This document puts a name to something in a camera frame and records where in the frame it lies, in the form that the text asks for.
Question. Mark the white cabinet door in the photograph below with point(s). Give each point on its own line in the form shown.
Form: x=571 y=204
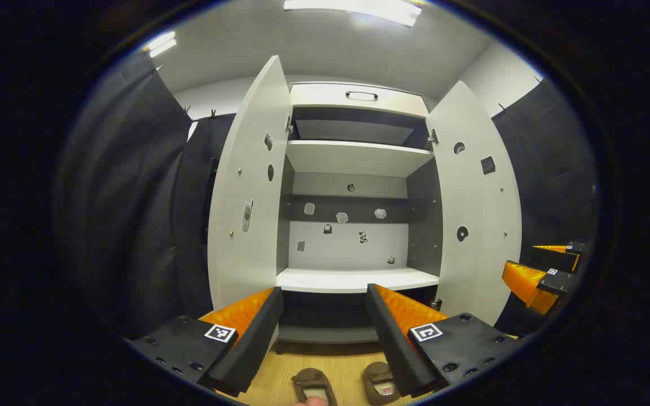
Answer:
x=251 y=186
x=477 y=192

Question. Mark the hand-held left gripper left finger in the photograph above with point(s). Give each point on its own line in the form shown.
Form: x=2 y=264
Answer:
x=251 y=344

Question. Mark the white cabinet shelf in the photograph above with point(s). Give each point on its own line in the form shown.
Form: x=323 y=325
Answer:
x=359 y=158
x=359 y=279

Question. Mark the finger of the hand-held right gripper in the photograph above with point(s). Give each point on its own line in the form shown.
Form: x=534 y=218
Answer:
x=556 y=259
x=528 y=285

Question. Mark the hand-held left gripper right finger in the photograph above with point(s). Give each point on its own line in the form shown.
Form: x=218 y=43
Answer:
x=392 y=344

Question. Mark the white shoe cabinet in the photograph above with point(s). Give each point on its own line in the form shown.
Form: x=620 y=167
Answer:
x=325 y=183

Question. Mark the brown fuzzy shoe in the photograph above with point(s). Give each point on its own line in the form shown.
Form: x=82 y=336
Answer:
x=377 y=372
x=308 y=376

